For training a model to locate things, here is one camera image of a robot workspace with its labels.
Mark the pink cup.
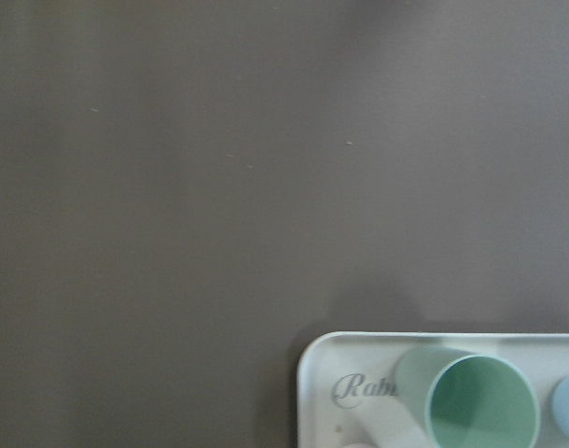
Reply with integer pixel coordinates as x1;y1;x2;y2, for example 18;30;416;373
342;442;372;448

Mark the green cup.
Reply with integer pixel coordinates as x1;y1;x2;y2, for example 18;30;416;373
394;345;541;447

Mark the cream rabbit tray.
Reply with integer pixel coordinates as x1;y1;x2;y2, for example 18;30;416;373
298;331;569;447

